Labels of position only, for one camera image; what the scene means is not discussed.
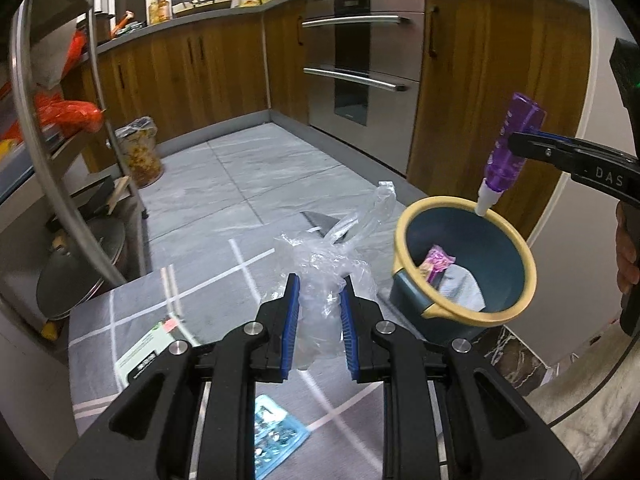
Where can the blue blister pack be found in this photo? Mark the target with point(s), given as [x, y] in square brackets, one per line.
[277, 435]

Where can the wooden cabinet row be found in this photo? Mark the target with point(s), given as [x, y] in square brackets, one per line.
[200, 75]

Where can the white fuzzy cloth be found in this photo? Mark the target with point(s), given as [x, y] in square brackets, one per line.
[590, 385]

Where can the patterned waste bin with liner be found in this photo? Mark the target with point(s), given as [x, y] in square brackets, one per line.
[142, 160]

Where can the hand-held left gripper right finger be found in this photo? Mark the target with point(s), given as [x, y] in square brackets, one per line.
[347, 330]

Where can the purple bottle with white cap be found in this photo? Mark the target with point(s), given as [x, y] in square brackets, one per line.
[517, 115]

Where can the round steel pot lid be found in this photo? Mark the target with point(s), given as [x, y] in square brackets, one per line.
[75, 270]

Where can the pink lilac wrapper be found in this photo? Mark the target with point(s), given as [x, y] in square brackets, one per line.
[436, 262]

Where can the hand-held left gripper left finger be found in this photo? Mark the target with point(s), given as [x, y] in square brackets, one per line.
[290, 325]

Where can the clear plastic bag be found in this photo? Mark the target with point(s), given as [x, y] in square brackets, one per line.
[320, 270]

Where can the steel kitchen rack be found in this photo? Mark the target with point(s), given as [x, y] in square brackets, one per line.
[50, 160]

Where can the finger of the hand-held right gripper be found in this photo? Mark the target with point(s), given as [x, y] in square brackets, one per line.
[535, 147]
[547, 135]

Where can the green white card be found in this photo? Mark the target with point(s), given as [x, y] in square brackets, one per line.
[145, 350]

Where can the small orange plastic bag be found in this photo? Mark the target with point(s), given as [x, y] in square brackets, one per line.
[77, 52]

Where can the person's right hand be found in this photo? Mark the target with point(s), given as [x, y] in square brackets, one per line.
[627, 255]

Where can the stainless steel oven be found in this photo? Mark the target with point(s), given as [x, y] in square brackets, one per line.
[390, 125]

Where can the grey checked blanket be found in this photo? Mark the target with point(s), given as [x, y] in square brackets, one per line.
[210, 300]

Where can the pale crumpled sheet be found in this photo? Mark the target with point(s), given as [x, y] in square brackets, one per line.
[462, 287]

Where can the cooking oil bottle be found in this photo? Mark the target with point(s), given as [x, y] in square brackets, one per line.
[160, 10]

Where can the tall wooden cabinet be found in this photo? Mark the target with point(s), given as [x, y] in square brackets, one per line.
[500, 60]

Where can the long orange plastic bag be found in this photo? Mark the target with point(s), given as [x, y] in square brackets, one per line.
[70, 112]

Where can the blue bin with yellow rim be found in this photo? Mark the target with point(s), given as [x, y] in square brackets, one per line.
[500, 240]

